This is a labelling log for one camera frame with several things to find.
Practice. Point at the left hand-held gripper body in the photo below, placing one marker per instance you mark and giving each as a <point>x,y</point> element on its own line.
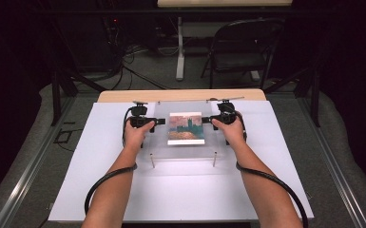
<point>138,118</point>

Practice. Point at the painting print card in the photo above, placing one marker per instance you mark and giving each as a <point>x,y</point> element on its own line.
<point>185,128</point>

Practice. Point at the wooden table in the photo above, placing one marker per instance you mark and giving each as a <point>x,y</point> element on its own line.
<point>177,95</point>

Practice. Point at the person's right hand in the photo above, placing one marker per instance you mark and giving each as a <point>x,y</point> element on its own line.
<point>233,134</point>

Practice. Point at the white board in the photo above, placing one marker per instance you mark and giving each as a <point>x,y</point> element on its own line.
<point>177,196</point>

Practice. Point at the clear acrylic frame with posts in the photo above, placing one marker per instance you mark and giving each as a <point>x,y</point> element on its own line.
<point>183,152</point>

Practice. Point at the person's left hand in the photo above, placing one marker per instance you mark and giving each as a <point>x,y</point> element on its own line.
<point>134,136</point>

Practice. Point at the black folding chair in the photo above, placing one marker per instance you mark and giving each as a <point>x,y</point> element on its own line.
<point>244,60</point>

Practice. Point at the aluminium rail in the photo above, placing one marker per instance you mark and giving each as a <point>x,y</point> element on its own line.
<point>336,177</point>
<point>25,180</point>

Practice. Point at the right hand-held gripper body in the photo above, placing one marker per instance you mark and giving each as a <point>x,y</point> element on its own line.
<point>226,115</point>

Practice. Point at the desk with white legs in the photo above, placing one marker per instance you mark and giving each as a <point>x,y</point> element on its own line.
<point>180,47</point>

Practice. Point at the dark cabinet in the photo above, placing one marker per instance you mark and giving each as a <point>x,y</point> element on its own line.
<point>85,41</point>

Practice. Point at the black metal stand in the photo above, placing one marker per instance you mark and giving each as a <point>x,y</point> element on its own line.
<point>315,95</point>
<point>56,95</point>

